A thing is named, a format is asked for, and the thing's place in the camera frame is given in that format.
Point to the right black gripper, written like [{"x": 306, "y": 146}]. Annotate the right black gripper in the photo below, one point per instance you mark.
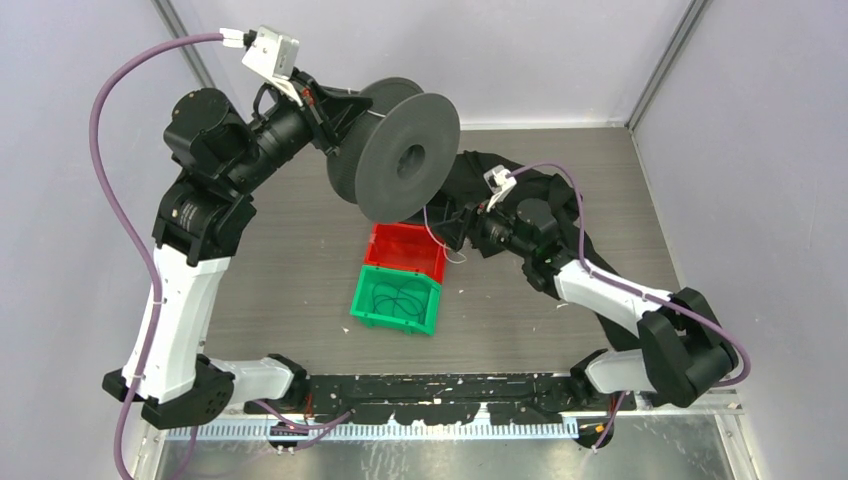
[{"x": 473, "y": 216}]

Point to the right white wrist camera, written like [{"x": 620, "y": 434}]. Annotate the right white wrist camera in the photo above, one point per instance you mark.
[{"x": 501, "y": 182}]

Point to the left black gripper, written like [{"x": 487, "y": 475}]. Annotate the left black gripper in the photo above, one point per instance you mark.
[{"x": 327, "y": 112}]

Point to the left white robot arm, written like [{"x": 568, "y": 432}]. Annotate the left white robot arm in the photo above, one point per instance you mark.
[{"x": 197, "y": 230}]

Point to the red plastic bin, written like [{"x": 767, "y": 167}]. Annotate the red plastic bin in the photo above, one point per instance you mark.
[{"x": 406, "y": 247}]

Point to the grey perforated cable spool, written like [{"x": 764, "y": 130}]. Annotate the grey perforated cable spool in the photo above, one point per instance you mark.
[{"x": 399, "y": 153}]

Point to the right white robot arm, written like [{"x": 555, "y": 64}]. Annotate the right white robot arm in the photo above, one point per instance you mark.
[{"x": 668, "y": 345}]

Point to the black cloth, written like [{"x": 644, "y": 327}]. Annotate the black cloth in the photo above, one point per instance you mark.
[{"x": 556, "y": 199}]

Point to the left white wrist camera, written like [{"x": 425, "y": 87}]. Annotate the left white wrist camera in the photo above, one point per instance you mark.
[{"x": 269, "y": 53}]

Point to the green plastic bin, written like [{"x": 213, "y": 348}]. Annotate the green plastic bin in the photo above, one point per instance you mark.
[{"x": 397, "y": 300}]

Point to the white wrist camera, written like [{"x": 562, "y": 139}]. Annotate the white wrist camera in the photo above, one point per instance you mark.
[
  {"x": 269, "y": 53},
  {"x": 501, "y": 182}
]

